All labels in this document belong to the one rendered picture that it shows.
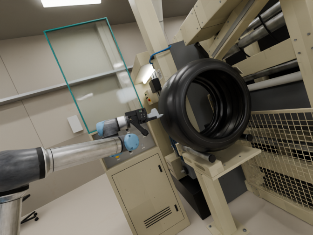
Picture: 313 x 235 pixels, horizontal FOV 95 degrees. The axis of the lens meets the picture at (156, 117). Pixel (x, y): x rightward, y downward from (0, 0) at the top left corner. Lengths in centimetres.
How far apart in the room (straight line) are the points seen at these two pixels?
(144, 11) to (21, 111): 415
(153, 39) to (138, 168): 113
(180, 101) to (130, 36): 492
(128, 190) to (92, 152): 100
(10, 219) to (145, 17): 130
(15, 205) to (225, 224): 145
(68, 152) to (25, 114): 433
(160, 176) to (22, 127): 400
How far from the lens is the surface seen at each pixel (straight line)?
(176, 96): 76
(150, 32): 128
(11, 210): 69
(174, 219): 180
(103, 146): 60
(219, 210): 156
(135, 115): 79
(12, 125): 494
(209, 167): 89
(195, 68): 84
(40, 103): 482
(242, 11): 108
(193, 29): 120
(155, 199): 162
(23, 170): 54
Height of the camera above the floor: 129
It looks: 5 degrees down
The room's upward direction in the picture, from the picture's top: 22 degrees counter-clockwise
